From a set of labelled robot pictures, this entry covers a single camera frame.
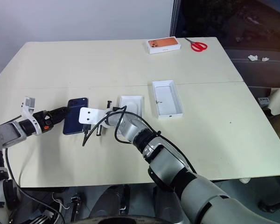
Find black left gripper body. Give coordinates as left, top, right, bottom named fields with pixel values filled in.
left=33, top=110, right=56, bottom=133

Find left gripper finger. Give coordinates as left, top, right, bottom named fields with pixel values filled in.
left=50, top=106, right=70, bottom=115
left=51, top=111, right=70, bottom=124

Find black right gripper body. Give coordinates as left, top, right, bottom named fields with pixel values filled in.
left=96, top=100, right=113, bottom=138

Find dark blue smartphone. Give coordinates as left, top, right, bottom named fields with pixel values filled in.
left=62, top=97, right=89, bottom=136

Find small white box insert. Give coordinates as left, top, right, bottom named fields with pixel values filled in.
left=117, top=94, right=144, bottom=118

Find white phone box base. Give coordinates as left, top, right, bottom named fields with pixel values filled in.
left=152, top=79, right=186, bottom=120

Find white box lid orange print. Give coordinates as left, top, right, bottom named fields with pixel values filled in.
left=146, top=36, right=182, bottom=55

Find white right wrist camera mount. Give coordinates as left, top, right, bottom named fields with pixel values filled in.
left=78, top=107, right=108, bottom=128

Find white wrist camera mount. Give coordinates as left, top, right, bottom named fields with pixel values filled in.
left=20, top=96, right=42, bottom=136
left=78, top=107, right=108, bottom=128

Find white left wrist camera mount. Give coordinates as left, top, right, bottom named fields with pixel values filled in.
left=20, top=96, right=42, bottom=136

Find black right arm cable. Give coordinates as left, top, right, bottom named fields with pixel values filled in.
left=82, top=105, right=198, bottom=175

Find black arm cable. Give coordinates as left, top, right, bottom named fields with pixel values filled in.
left=82, top=105, right=198, bottom=175
left=4, top=147, right=68, bottom=224

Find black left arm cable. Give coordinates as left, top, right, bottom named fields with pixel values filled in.
left=4, top=147, right=68, bottom=224

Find red handled scissors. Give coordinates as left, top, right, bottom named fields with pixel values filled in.
left=184, top=37, right=209, bottom=53

